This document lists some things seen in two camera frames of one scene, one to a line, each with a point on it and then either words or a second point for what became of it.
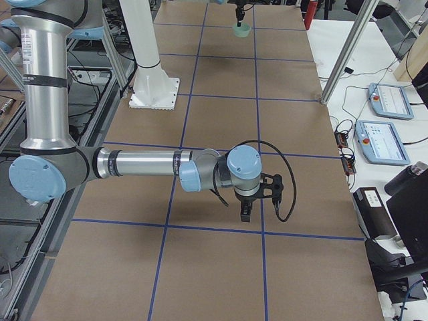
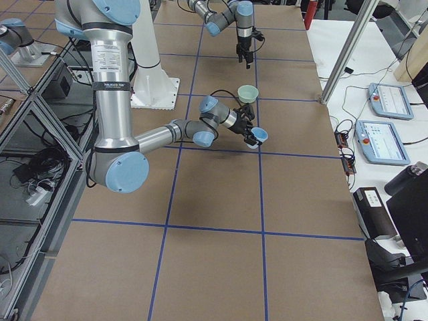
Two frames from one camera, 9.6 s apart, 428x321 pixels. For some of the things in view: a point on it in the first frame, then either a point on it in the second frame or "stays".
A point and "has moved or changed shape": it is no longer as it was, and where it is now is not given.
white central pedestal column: [153, 89] stays
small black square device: [348, 70] stays
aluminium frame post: [350, 49] stays
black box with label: [372, 215] stays
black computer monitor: [409, 210] stays
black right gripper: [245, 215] → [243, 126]
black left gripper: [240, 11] → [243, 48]
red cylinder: [310, 12] stays
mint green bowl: [242, 31] has moved or changed shape
